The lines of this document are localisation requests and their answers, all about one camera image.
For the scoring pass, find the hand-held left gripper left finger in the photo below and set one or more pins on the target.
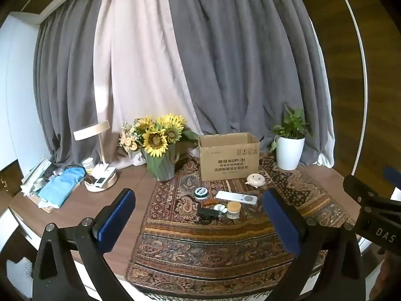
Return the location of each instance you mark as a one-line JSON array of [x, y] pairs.
[[117, 218]]

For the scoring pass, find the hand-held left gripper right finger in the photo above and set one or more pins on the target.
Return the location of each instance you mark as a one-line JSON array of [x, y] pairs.
[[282, 222]]

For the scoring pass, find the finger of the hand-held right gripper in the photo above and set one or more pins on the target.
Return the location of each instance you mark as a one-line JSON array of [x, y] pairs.
[[357, 189], [393, 173]]

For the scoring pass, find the white round container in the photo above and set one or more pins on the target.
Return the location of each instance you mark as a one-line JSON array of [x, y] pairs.
[[256, 180]]

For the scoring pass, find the brown cardboard box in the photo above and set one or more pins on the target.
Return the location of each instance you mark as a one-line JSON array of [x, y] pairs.
[[228, 163]]

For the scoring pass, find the small white device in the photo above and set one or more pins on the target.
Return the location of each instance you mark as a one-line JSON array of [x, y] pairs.
[[101, 182]]

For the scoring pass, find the jar with wooden lid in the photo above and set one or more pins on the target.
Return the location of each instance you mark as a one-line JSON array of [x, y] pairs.
[[233, 210]]

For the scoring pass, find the white remote control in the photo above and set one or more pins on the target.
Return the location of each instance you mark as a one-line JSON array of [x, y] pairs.
[[236, 198]]

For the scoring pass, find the small glass jar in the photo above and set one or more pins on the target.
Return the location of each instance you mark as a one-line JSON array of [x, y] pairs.
[[88, 164]]

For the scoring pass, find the small white caps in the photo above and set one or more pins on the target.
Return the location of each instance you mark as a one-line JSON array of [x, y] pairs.
[[220, 208]]

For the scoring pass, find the blue cloth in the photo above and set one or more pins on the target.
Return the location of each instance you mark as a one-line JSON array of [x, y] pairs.
[[61, 185]]

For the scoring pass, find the green vase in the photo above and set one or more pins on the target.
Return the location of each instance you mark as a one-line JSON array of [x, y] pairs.
[[164, 167]]

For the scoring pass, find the white plant pot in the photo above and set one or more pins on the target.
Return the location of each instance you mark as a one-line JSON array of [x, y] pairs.
[[289, 153]]

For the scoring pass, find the brown comb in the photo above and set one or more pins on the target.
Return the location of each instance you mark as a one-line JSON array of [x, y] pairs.
[[210, 201]]

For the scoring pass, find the pink flower bunch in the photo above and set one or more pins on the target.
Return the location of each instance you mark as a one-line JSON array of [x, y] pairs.
[[130, 139]]

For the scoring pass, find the white sheer curtain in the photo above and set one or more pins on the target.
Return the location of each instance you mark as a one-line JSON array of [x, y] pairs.
[[324, 116]]

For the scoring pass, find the patterned rug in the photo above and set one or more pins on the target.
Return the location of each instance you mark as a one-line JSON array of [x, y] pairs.
[[203, 250]]

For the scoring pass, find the round green tin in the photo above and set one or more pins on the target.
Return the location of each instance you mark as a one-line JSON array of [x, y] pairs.
[[201, 192]]

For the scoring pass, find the sunflower bouquet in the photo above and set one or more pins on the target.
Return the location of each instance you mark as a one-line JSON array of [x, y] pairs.
[[156, 141]]

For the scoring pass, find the white wooden desk lamp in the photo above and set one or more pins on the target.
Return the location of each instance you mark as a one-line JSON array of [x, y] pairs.
[[92, 130]]

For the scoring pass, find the green potted plant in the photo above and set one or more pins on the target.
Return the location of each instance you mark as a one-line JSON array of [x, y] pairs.
[[291, 125]]

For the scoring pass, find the white curved rod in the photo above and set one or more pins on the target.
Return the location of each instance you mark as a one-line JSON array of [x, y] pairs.
[[360, 53]]

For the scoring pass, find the grey curtain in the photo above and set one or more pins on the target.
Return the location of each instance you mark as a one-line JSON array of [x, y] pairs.
[[65, 84], [244, 62]]

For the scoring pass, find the beige curtain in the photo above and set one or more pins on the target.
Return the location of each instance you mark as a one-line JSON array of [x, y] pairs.
[[137, 69]]

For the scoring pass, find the white cabinet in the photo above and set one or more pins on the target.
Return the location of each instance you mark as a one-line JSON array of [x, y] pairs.
[[17, 84]]

